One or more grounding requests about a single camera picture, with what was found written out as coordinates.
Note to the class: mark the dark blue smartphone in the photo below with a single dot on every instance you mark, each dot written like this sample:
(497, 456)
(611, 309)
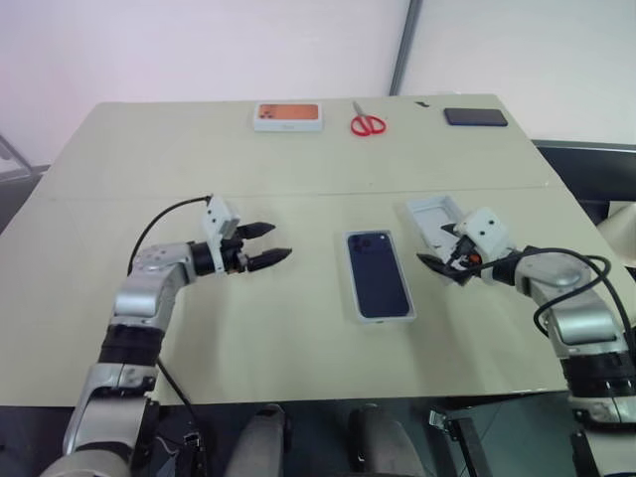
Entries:
(386, 321)
(380, 273)

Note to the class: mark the black side desk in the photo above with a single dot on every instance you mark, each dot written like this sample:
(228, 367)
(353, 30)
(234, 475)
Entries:
(591, 169)

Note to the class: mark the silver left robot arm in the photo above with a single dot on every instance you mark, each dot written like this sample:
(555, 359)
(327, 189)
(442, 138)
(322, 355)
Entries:
(144, 298)

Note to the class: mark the grey metal pole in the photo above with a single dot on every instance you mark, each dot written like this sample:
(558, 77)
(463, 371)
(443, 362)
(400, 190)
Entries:
(405, 45)

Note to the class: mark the dark blue smartphone in tray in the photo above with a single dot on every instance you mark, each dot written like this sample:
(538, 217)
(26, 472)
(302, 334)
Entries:
(386, 321)

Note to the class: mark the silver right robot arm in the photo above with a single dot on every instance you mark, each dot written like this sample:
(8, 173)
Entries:
(571, 298)

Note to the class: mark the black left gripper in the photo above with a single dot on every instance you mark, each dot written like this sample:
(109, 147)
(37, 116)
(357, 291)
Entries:
(233, 256)

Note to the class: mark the black table leg with bracket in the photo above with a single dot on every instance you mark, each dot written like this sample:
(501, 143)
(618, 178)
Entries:
(464, 442)

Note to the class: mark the beige rounded object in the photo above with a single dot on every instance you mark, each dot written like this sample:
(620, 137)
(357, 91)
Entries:
(618, 233)

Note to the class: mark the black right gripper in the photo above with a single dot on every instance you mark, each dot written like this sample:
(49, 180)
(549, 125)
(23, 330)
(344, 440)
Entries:
(464, 261)

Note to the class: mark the grey rounded shape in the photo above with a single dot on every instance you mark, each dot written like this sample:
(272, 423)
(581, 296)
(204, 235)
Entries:
(263, 442)
(382, 442)

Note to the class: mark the small black object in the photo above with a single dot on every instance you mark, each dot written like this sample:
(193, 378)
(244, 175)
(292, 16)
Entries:
(422, 104)

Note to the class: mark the black smartphone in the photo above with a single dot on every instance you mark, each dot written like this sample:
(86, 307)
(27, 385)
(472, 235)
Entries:
(476, 117)

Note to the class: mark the white box with orange phone print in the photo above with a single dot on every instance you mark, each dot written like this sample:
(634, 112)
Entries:
(288, 116)

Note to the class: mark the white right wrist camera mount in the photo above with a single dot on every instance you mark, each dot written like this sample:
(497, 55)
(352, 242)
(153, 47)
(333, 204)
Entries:
(484, 231)

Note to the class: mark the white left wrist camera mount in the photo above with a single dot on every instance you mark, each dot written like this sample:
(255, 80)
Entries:
(218, 216)

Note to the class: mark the grey metal frame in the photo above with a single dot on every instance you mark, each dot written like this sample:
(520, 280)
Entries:
(15, 161)

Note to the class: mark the white phone box lid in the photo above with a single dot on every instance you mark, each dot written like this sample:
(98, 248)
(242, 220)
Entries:
(429, 216)

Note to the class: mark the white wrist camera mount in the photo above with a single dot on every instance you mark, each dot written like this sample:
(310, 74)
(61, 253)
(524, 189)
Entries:
(218, 216)
(484, 231)

